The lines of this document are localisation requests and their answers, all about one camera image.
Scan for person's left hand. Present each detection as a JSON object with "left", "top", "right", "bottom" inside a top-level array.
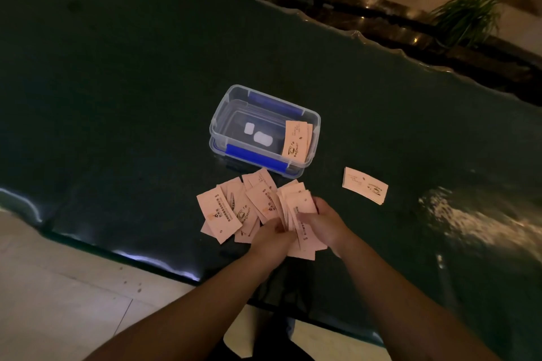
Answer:
[{"left": 248, "top": 218, "right": 298, "bottom": 276}]

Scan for person's right hand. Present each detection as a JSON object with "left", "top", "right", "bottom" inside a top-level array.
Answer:
[{"left": 296, "top": 197, "right": 355, "bottom": 258}]

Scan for pink ticket bundle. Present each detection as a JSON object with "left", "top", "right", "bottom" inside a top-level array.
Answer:
[{"left": 276, "top": 181, "right": 329, "bottom": 261}]

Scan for person's right forearm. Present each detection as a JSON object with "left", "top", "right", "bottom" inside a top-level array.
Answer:
[{"left": 335, "top": 232, "right": 503, "bottom": 361}]

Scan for person's left forearm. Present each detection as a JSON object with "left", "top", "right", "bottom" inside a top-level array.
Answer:
[{"left": 82, "top": 248, "right": 285, "bottom": 361}]

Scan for loose pile of pink tickets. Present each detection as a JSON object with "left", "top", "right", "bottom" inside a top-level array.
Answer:
[{"left": 196, "top": 168, "right": 283, "bottom": 245}]

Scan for small stack of pink tickets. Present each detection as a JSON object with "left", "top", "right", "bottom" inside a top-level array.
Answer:
[{"left": 342, "top": 167, "right": 389, "bottom": 206}]

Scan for clear lid with blue clips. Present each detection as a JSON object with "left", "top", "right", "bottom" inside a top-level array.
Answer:
[{"left": 209, "top": 91, "right": 322, "bottom": 180}]

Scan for thick stack of pink tickets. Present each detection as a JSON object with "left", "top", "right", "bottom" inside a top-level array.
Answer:
[{"left": 281, "top": 120, "right": 314, "bottom": 165}]

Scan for clear plastic storage box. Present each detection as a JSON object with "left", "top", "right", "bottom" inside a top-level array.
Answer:
[{"left": 209, "top": 84, "right": 322, "bottom": 171}]

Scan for person's dark trousers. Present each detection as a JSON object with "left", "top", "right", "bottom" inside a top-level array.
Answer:
[{"left": 207, "top": 308, "right": 317, "bottom": 361}]

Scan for green potted plant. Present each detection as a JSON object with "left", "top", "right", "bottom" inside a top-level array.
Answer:
[{"left": 427, "top": 0, "right": 521, "bottom": 49}]

